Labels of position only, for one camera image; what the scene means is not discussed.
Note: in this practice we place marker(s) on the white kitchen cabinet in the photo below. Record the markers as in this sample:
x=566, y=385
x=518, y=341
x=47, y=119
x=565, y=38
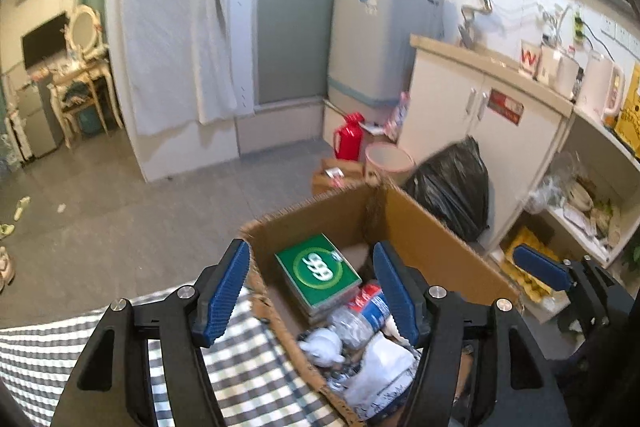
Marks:
x=517, y=122

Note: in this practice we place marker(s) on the white washing machine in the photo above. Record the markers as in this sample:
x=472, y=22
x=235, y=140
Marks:
x=370, y=58

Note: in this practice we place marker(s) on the black garbage bag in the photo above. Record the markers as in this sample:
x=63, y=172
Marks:
x=453, y=185

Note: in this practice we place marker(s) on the oval vanity mirror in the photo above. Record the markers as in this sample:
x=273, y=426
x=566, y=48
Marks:
x=84, y=33

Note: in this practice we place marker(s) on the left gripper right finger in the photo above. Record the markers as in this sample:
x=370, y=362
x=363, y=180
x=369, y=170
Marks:
x=403, y=288

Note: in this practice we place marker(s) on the pair of beige sneakers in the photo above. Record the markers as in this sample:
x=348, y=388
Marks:
x=7, y=270

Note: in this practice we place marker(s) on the yellow paper bag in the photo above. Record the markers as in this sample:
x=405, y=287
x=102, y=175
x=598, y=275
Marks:
x=627, y=128

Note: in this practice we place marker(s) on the white rice cooker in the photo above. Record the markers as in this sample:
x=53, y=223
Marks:
x=559, y=72

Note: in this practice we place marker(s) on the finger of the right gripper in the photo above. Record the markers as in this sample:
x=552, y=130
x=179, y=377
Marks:
x=548, y=271

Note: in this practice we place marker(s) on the plastic water bottle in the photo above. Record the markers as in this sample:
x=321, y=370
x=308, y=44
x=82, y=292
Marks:
x=361, y=318

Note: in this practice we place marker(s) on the green 666 box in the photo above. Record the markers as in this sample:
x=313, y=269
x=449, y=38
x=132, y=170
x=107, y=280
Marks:
x=318, y=274

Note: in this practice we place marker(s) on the white hanging towel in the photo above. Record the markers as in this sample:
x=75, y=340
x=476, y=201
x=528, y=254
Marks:
x=178, y=58

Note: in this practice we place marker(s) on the black wall television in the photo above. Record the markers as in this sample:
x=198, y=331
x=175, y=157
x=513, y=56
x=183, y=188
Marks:
x=45, y=41

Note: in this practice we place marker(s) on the small grey fridge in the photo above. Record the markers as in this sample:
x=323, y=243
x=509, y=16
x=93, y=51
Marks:
x=43, y=132

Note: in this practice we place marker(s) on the pink waste bin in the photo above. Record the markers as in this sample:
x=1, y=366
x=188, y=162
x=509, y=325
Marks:
x=387, y=161

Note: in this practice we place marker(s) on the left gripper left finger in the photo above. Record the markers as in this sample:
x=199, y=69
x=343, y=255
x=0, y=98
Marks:
x=218, y=289

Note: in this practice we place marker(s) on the cream dressing table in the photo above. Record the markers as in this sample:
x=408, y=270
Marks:
x=97, y=70

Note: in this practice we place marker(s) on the green slipper pair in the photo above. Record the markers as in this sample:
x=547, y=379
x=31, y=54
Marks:
x=7, y=229

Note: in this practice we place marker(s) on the wooden chair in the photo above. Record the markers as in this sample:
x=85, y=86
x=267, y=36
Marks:
x=70, y=99

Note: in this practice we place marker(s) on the white electric kettle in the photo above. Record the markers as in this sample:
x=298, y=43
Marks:
x=601, y=93

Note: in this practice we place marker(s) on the red thermos jug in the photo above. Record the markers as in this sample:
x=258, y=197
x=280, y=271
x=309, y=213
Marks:
x=347, y=139

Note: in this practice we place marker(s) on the white bear figurine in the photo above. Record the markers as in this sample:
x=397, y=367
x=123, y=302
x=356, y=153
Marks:
x=323, y=347

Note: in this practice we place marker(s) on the brown cardboard box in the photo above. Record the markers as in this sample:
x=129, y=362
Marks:
x=366, y=224

